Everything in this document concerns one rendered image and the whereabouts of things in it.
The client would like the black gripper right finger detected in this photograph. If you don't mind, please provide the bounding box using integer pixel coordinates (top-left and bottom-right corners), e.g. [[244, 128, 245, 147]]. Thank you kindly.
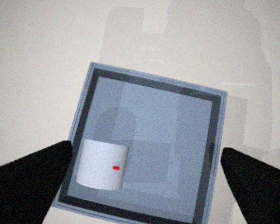
[[221, 147, 280, 224]]

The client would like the blue-grey square tray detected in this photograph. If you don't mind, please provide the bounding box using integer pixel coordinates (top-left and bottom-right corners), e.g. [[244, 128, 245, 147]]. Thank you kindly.
[[51, 62, 228, 224]]

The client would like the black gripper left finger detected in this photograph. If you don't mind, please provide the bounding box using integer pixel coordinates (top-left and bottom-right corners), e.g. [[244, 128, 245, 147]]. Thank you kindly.
[[0, 140, 72, 224]]

